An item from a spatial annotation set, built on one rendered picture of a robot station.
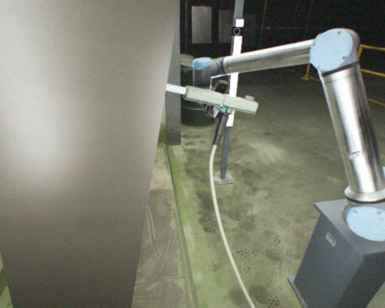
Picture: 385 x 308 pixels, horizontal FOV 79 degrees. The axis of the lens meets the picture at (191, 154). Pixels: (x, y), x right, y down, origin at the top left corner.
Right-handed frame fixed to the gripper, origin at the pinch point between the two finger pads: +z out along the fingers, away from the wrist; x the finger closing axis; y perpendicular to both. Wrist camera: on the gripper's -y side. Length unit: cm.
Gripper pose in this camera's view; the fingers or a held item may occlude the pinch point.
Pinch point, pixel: (227, 109)
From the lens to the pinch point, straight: 96.9
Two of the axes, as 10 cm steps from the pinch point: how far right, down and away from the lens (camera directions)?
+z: 2.7, 4.6, -8.5
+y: -2.8, 8.8, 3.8
